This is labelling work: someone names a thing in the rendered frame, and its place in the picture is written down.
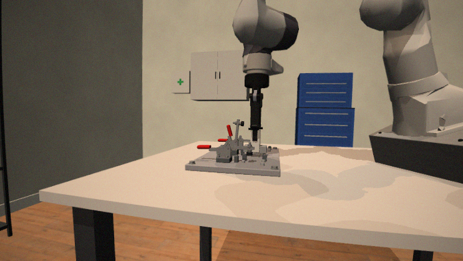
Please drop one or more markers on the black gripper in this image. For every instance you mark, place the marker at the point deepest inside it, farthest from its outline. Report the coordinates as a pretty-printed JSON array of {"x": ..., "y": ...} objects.
[{"x": 256, "y": 81}]

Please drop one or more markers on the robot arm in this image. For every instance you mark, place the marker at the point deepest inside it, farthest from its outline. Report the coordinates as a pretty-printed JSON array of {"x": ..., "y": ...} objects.
[{"x": 423, "y": 101}]

